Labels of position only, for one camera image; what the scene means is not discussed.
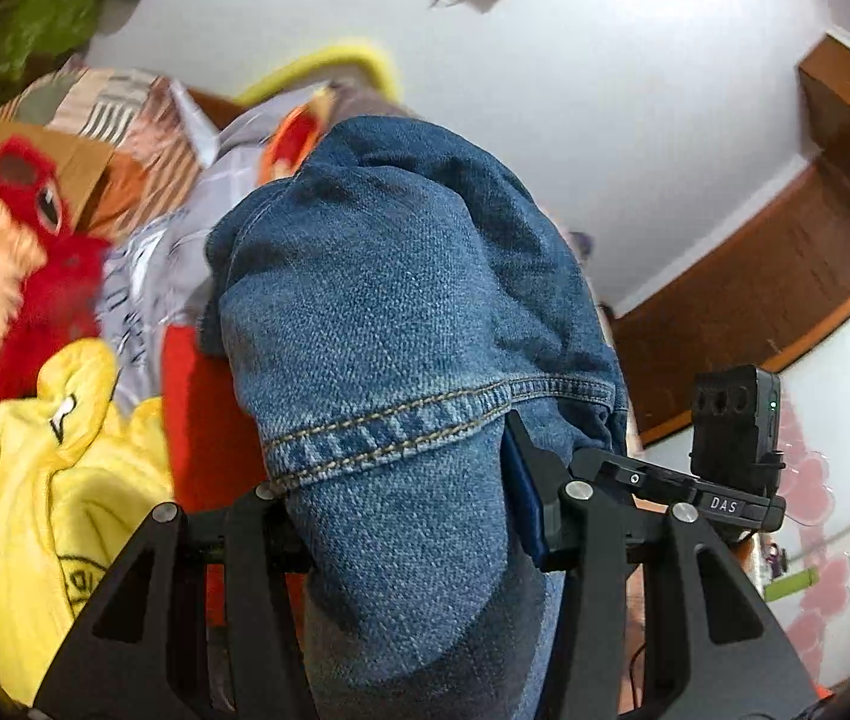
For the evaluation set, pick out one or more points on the yellow printed garment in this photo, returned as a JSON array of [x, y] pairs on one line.
[[72, 480]]

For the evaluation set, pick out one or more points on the blue denim jeans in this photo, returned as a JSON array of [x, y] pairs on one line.
[[395, 300]]

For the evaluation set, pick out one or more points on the orange cloth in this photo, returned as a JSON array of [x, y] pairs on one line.
[[196, 405]]

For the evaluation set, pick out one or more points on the brown cardboard box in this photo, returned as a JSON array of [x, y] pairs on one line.
[[87, 157]]

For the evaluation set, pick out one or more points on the red plush toy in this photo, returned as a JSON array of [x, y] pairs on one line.
[[72, 277]]

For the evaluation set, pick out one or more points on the small green object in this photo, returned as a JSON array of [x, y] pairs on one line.
[[792, 585]]

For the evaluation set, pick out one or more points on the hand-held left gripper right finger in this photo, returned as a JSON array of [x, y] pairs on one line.
[[524, 495]]

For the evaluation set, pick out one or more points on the pink flower wall stickers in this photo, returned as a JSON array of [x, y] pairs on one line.
[[807, 480]]

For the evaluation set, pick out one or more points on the yellow hoop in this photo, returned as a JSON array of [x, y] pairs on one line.
[[350, 56]]

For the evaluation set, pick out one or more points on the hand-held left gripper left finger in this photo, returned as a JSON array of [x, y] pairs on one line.
[[260, 532]]

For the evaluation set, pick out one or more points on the printed blanket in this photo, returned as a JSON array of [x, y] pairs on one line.
[[170, 255]]

